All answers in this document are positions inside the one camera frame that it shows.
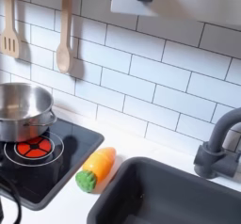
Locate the orange toy carrot green top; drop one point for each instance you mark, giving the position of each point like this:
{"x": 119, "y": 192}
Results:
{"x": 99, "y": 165}

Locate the black toy stove top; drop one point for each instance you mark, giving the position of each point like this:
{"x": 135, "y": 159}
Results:
{"x": 75, "y": 140}

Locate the wooden spoon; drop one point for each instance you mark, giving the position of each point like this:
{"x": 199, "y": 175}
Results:
{"x": 65, "y": 52}

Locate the steel pot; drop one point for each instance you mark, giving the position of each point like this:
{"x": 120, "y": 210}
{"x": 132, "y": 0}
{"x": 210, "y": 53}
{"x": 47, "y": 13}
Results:
{"x": 22, "y": 108}

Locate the grey curved tap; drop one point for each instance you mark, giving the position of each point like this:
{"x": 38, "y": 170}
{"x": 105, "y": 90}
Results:
{"x": 216, "y": 136}

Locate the dark grey sink basin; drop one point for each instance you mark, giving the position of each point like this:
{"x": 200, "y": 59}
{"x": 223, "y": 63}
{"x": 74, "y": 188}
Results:
{"x": 175, "y": 196}

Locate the white toy microwave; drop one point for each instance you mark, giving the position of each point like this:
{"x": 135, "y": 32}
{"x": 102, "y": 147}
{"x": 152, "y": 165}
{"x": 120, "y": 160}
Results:
{"x": 175, "y": 5}

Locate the slotted wooden spatula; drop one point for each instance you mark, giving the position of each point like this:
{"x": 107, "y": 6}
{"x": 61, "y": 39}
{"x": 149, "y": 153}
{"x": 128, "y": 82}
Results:
{"x": 9, "y": 42}

